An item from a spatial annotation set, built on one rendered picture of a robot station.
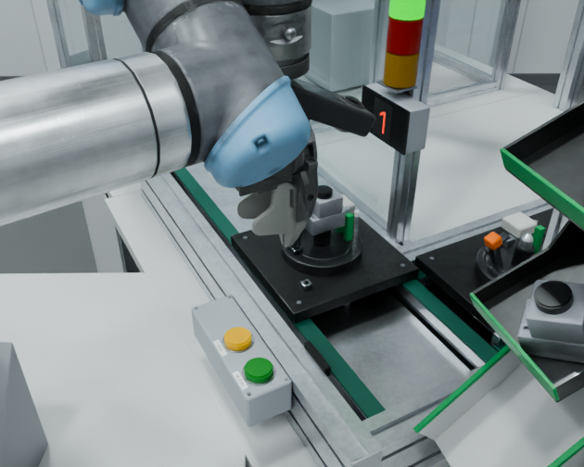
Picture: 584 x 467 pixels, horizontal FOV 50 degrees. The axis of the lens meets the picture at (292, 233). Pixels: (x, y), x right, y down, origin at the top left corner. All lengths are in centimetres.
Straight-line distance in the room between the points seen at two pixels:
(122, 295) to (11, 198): 86
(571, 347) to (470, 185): 99
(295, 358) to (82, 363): 37
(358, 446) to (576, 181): 44
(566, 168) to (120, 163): 36
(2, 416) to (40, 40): 391
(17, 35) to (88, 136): 432
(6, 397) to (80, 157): 54
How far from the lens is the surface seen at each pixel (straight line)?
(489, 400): 77
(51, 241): 298
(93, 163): 36
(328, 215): 102
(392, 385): 94
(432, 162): 163
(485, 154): 171
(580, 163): 56
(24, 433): 92
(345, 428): 83
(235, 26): 42
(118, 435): 98
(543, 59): 473
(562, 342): 59
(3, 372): 86
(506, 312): 65
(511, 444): 75
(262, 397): 87
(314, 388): 87
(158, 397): 101
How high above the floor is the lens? 161
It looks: 35 degrees down
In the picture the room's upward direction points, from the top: straight up
